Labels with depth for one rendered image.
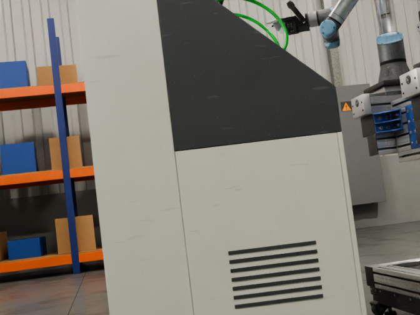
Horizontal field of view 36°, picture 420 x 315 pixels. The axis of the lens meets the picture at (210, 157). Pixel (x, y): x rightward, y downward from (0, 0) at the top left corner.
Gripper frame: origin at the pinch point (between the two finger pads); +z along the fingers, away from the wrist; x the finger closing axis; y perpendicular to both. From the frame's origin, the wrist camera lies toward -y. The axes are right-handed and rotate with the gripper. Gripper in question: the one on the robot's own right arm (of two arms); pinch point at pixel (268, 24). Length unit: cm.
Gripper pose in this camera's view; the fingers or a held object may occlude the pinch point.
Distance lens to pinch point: 328.3
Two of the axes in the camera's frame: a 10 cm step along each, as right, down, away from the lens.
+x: 2.7, -1.0, 9.6
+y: 1.6, 9.9, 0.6
